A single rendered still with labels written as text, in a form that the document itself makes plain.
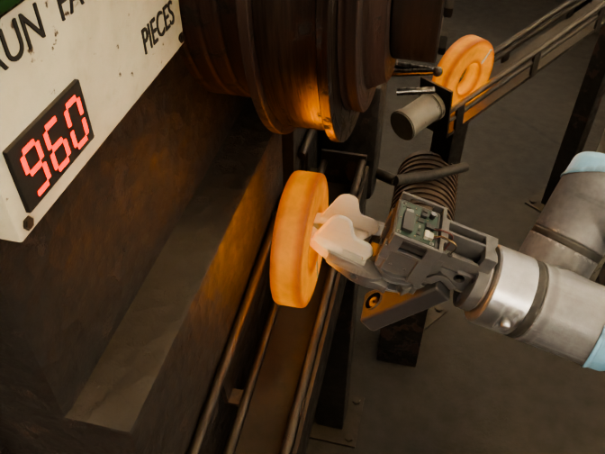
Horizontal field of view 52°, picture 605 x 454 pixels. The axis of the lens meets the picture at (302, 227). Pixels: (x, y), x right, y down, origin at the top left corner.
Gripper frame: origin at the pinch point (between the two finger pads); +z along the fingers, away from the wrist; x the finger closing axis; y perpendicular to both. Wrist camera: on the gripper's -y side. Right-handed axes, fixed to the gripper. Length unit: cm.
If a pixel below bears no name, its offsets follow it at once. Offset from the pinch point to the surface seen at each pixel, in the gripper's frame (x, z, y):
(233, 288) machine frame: 5.5, 4.7, -7.7
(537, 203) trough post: -116, -70, -66
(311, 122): -2.4, 3.0, 11.8
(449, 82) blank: -57, -17, -7
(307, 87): 1.7, 4.4, 18.0
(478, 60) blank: -64, -21, -5
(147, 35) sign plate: 8.8, 16.8, 21.7
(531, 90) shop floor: -188, -69, -66
